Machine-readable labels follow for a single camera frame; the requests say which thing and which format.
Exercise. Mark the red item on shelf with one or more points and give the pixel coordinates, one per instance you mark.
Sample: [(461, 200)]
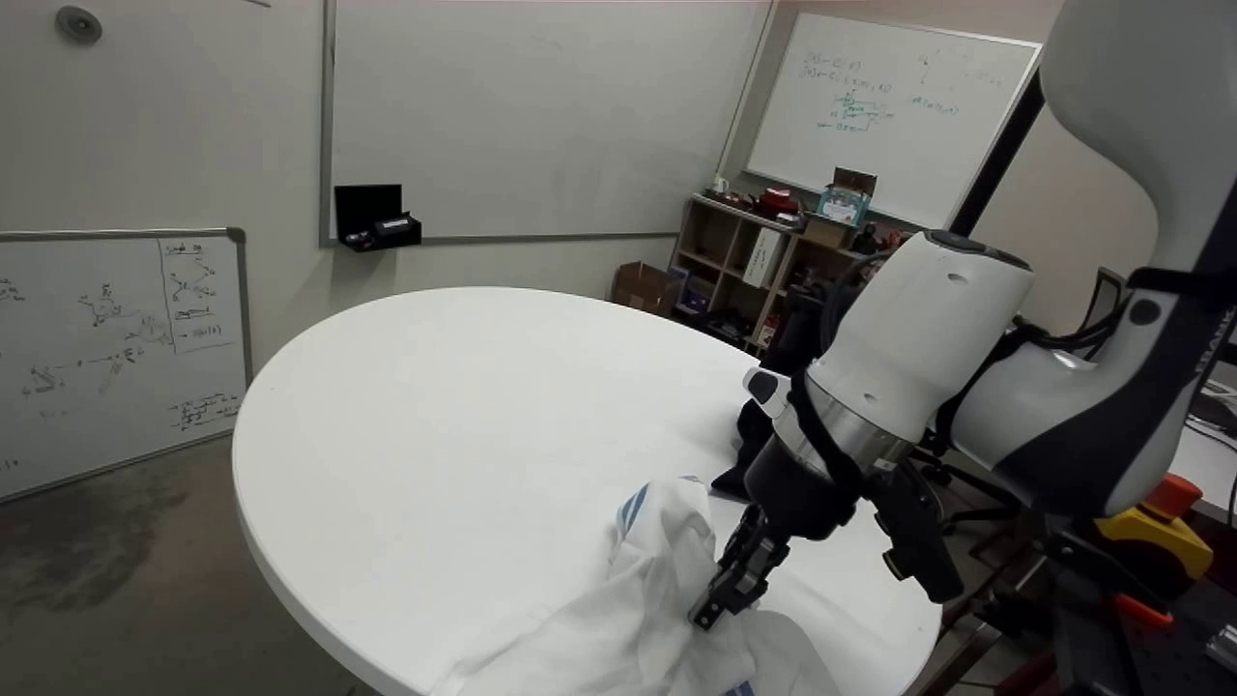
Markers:
[(777, 202)]

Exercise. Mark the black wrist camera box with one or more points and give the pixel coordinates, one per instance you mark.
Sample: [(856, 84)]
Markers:
[(918, 528)]

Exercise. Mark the wooden shelf unit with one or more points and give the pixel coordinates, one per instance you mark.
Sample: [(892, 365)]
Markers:
[(727, 265)]

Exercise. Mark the yellow emergency stop box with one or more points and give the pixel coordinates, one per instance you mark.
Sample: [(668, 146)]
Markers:
[(1152, 528)]

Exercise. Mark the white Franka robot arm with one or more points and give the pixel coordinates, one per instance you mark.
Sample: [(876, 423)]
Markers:
[(1107, 194)]

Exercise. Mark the black marker box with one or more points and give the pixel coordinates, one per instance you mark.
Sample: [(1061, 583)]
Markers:
[(372, 217)]

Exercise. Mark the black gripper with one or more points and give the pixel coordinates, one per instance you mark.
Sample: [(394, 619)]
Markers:
[(799, 488)]

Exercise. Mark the low whiteboard with black scribbles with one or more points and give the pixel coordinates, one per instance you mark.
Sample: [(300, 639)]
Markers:
[(101, 350)]

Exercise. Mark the round wall sensor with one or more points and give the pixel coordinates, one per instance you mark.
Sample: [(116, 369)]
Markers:
[(79, 24)]

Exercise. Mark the white blue-striped tea towel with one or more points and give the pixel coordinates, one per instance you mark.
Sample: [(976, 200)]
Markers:
[(619, 619)]

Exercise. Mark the whiteboard with green writing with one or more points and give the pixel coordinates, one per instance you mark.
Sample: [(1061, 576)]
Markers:
[(892, 117)]

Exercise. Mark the white desk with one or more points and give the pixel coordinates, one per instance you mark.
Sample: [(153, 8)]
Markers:
[(1211, 460)]

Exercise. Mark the large blank wall whiteboard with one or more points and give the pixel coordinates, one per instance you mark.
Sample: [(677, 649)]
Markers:
[(543, 117)]

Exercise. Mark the blue picture box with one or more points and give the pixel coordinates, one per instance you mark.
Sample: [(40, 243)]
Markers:
[(845, 207)]

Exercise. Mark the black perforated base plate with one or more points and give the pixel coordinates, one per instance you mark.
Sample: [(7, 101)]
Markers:
[(1161, 661)]

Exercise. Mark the black cloth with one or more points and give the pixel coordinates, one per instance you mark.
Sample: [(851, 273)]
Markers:
[(753, 447)]

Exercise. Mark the brown box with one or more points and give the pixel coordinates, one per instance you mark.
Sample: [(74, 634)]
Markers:
[(643, 287)]

